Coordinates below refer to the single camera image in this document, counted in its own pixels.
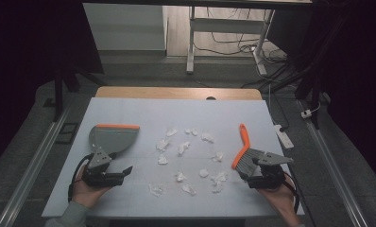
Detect dark curtain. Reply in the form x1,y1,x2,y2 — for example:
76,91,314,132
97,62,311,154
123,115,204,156
0,0,105,173
265,0,376,190

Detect black and red gripper cable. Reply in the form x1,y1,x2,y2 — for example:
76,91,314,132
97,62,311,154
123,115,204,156
282,171,301,216

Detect white cabinet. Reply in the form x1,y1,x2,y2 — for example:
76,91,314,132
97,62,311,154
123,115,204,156
82,3,169,52

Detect person's right hand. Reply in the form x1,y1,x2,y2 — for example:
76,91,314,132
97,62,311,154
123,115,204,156
257,181,297,219

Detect aluminium rail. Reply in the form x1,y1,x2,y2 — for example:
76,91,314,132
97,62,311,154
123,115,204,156
0,105,73,227
297,99,370,227

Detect wooden table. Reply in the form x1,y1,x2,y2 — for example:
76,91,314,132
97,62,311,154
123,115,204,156
94,86,264,101

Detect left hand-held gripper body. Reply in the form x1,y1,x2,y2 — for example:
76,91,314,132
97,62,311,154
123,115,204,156
81,145,125,189

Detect orange brush with grey bristles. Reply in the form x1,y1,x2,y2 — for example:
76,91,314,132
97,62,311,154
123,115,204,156
231,123,266,178

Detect black stand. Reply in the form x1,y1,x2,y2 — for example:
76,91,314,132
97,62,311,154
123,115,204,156
270,18,348,131
52,62,109,123

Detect black floor frame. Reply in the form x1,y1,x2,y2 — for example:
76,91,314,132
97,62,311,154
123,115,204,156
55,122,80,146

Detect white table cover sheet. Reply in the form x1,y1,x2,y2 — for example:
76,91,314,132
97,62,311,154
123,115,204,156
41,96,305,219

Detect person's left hand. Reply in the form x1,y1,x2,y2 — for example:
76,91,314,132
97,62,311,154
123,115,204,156
71,166,112,209

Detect scattered white paper scraps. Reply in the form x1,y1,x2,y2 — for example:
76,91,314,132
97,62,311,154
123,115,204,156
147,127,230,198

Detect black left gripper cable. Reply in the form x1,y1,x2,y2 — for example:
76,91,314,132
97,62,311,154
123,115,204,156
67,152,95,203

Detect tangle of black floor cables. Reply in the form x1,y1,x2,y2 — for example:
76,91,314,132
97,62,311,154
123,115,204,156
193,7,303,93

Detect white power strip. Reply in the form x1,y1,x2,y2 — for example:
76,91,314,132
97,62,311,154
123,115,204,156
273,124,295,150

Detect white desk frame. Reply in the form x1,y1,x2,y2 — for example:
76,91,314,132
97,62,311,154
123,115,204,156
185,6,277,77

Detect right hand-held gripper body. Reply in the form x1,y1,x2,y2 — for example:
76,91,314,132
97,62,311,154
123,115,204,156
248,150,295,190

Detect grey dustpan with orange edge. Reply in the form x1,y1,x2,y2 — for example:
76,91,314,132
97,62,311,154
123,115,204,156
88,123,141,160

